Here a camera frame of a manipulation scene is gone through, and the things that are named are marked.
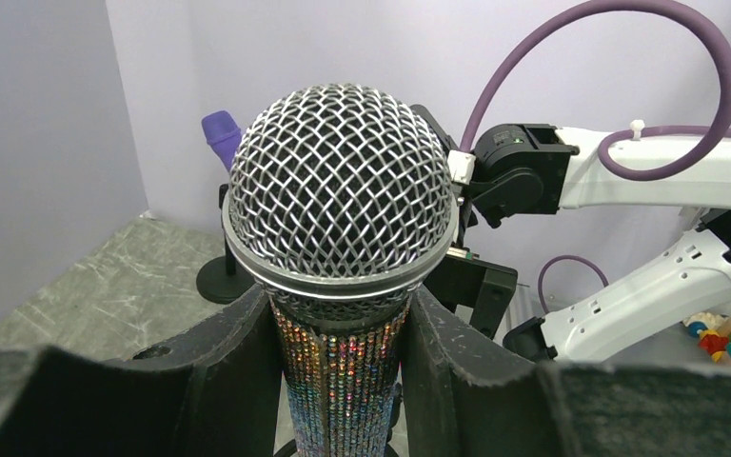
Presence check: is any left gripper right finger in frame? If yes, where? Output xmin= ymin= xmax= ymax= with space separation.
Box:
xmin=402 ymin=288 xmax=731 ymax=456

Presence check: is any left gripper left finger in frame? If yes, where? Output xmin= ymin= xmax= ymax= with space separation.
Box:
xmin=0 ymin=287 xmax=282 ymax=456

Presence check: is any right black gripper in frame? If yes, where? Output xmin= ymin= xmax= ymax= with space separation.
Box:
xmin=411 ymin=104 xmax=518 ymax=339

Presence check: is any silver glitter microphone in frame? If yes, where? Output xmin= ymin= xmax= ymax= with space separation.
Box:
xmin=222 ymin=84 xmax=457 ymax=456

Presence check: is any purple toy microphone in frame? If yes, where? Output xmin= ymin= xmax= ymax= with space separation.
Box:
xmin=201 ymin=110 xmax=243 ymax=171

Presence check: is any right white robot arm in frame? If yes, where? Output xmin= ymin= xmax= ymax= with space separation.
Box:
xmin=448 ymin=124 xmax=731 ymax=362

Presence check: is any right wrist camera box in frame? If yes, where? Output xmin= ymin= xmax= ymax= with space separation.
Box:
xmin=447 ymin=150 xmax=476 ymax=186

